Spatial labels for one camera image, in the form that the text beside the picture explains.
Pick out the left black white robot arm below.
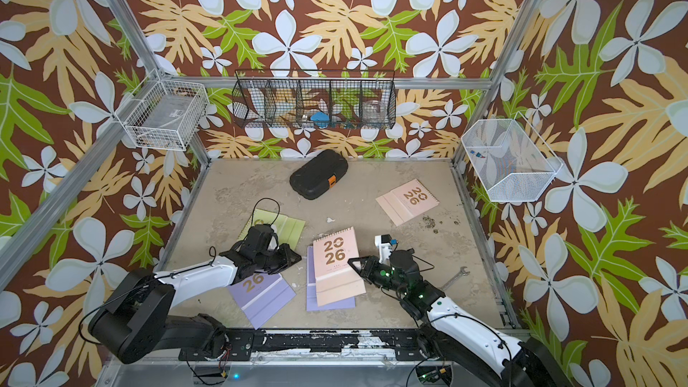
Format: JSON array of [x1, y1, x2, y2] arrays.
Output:
[[87, 224, 302, 364]]

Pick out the blue object in basket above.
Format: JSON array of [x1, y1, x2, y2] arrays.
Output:
[[310, 111, 331, 129]]

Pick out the white wire basket right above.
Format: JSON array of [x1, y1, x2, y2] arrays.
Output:
[[462, 113, 564, 204]]

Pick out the white wire basket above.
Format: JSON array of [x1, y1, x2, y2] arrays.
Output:
[[462, 113, 564, 204], [116, 71, 210, 152]]

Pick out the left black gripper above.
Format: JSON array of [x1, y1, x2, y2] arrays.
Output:
[[256, 243, 305, 272]]

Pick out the white wire basket left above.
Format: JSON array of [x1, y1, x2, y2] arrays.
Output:
[[116, 71, 210, 152]]

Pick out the pink 2026 calendar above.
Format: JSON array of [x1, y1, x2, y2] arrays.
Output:
[[376, 179, 439, 226], [313, 227, 366, 306]]

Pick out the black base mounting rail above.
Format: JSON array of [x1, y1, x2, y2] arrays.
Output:
[[178, 327, 460, 362]]

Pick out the black case orange latch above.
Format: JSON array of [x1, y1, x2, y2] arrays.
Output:
[[290, 149, 349, 200]]

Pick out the purple 2026 calendar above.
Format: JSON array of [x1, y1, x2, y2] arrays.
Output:
[[228, 273, 296, 329], [306, 245, 356, 312]]

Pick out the silver wrench right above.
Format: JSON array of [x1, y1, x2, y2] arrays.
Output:
[[441, 266, 470, 291]]

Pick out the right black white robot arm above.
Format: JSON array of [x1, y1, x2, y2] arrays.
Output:
[[348, 249, 571, 386]]

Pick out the green 2026 calendar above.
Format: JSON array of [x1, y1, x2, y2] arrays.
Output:
[[238, 209, 306, 250]]

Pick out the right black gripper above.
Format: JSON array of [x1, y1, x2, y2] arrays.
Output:
[[347, 256, 410, 298]]

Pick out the black wire basket back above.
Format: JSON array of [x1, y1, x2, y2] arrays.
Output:
[[229, 70, 398, 130]]

